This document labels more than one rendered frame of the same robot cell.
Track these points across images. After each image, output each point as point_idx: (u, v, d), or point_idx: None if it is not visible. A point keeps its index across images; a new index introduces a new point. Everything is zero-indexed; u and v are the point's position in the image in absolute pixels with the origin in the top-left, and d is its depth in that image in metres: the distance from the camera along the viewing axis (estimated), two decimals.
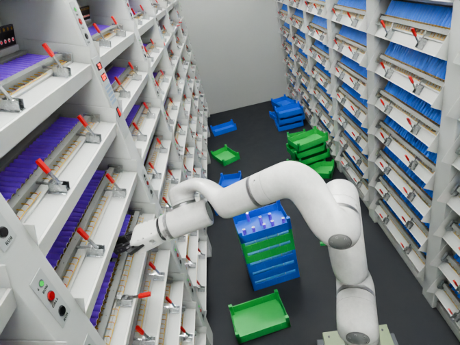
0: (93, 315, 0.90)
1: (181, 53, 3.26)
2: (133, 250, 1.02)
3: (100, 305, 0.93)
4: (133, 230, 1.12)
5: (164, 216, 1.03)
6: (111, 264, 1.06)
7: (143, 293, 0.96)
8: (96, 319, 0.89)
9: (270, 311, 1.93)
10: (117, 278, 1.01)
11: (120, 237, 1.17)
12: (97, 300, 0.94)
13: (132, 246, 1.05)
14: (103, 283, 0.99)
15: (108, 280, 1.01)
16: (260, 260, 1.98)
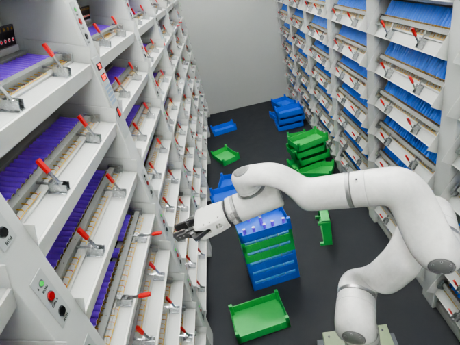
0: (93, 315, 0.90)
1: (181, 53, 3.26)
2: (199, 236, 0.94)
3: (100, 305, 0.93)
4: (192, 215, 1.04)
5: (231, 198, 0.95)
6: (111, 264, 1.06)
7: (143, 293, 0.96)
8: (96, 319, 0.89)
9: (270, 311, 1.93)
10: (117, 278, 1.01)
11: (120, 237, 1.17)
12: (97, 300, 0.94)
13: (196, 232, 0.97)
14: (103, 283, 0.99)
15: (108, 280, 1.01)
16: (260, 260, 1.98)
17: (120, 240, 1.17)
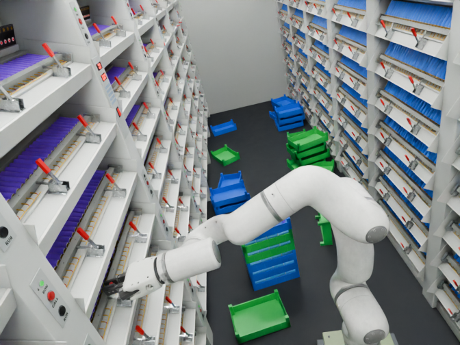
0: None
1: (181, 53, 3.26)
2: (126, 296, 0.88)
3: (94, 305, 0.92)
4: (126, 271, 0.96)
5: (163, 257, 0.88)
6: None
7: None
8: (90, 319, 0.89)
9: (270, 311, 1.93)
10: (110, 278, 1.01)
11: None
12: None
13: None
14: None
15: (103, 280, 1.01)
16: (260, 260, 1.98)
17: None
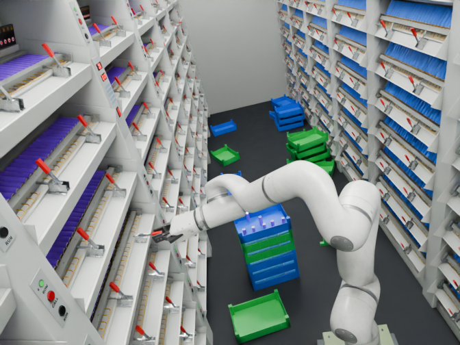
0: None
1: (181, 53, 3.26)
2: (173, 239, 1.13)
3: (94, 305, 0.92)
4: (170, 222, 1.22)
5: (201, 208, 1.14)
6: None
7: (113, 287, 0.94)
8: (90, 319, 0.89)
9: (270, 311, 1.93)
10: (111, 278, 1.01)
11: None
12: None
13: (171, 235, 1.16)
14: None
15: (103, 280, 1.01)
16: (260, 260, 1.98)
17: None
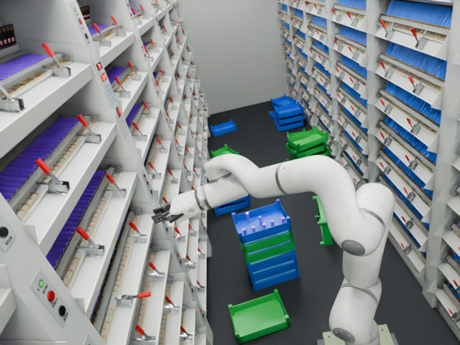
0: None
1: (181, 53, 3.26)
2: (173, 219, 1.08)
3: (94, 305, 0.92)
4: (170, 202, 1.18)
5: (202, 187, 1.10)
6: None
7: (143, 293, 0.96)
8: (90, 319, 0.89)
9: (270, 311, 1.93)
10: (111, 278, 1.01)
11: None
12: None
13: (171, 215, 1.12)
14: None
15: (103, 280, 1.01)
16: (260, 260, 1.98)
17: None
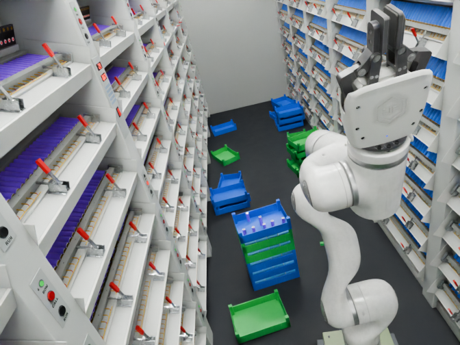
0: None
1: (181, 53, 3.26)
2: (423, 61, 0.41)
3: (94, 305, 0.92)
4: (352, 66, 0.40)
5: None
6: None
7: (113, 287, 0.94)
8: (90, 319, 0.89)
9: (270, 311, 1.93)
10: (110, 278, 1.01)
11: None
12: None
13: (402, 61, 0.40)
14: None
15: (103, 280, 1.01)
16: (260, 260, 1.98)
17: None
